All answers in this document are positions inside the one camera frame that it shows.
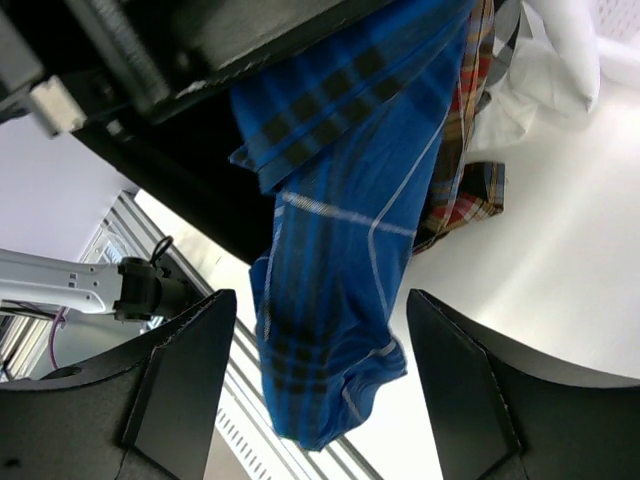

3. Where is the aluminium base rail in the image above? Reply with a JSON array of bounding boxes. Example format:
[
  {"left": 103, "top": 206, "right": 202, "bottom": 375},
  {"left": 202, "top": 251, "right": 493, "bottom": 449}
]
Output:
[{"left": 84, "top": 192, "right": 380, "bottom": 479}]

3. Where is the red brown plaid shirt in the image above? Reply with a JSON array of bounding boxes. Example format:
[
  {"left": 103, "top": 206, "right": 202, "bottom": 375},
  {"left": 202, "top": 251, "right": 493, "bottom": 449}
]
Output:
[{"left": 413, "top": 1, "right": 505, "bottom": 254}]

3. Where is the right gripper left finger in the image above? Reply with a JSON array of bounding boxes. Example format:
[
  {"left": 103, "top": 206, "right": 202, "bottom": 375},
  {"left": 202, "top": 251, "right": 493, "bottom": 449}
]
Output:
[{"left": 1, "top": 290, "right": 237, "bottom": 479}]

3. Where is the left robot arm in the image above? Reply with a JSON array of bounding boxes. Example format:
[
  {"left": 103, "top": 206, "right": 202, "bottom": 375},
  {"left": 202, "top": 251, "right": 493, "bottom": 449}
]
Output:
[{"left": 1, "top": 236, "right": 202, "bottom": 322}]

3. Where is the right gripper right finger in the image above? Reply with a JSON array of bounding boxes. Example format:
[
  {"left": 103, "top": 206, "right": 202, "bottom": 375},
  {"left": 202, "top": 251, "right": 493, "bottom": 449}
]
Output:
[{"left": 407, "top": 289, "right": 639, "bottom": 479}]

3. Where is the white plastic basket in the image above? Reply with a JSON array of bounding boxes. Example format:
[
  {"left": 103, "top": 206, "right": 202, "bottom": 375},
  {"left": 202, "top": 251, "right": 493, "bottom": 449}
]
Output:
[{"left": 590, "top": 0, "right": 640, "bottom": 51}]

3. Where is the blue plaid shirt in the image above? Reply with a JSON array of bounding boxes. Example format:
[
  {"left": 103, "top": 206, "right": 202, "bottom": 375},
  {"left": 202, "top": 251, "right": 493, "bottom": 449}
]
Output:
[{"left": 230, "top": 1, "right": 474, "bottom": 451}]

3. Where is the white shirt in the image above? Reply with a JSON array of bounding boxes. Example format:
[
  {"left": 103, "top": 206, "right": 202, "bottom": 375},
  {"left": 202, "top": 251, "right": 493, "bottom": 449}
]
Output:
[{"left": 469, "top": 1, "right": 601, "bottom": 152}]

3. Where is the grey black checked shirt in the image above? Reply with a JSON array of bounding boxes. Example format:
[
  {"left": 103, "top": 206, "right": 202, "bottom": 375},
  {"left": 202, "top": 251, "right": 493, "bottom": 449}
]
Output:
[{"left": 478, "top": 0, "right": 521, "bottom": 110}]

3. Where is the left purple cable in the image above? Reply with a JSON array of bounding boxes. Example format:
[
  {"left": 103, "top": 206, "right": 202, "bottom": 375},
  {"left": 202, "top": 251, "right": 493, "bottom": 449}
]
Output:
[{"left": 47, "top": 306, "right": 69, "bottom": 371}]

